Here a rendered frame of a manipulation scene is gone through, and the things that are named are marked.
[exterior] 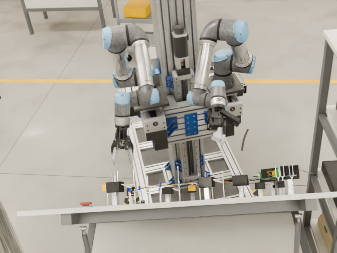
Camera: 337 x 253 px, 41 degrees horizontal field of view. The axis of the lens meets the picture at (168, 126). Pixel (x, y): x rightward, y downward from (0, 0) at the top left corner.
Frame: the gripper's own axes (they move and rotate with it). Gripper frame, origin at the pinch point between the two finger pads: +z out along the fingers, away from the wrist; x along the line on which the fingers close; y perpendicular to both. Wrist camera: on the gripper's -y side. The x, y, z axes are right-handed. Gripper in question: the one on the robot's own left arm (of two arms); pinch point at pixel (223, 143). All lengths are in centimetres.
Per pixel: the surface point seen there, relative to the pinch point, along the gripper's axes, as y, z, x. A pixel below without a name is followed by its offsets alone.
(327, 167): -56, 4, -7
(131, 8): 46, -281, -219
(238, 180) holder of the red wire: -5.1, 20.6, 5.7
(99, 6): 89, -344, -292
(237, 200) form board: 9, 46, 49
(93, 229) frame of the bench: 59, 28, -65
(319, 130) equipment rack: -46.1, -8.3, 8.7
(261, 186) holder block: -16.4, 21.8, 4.0
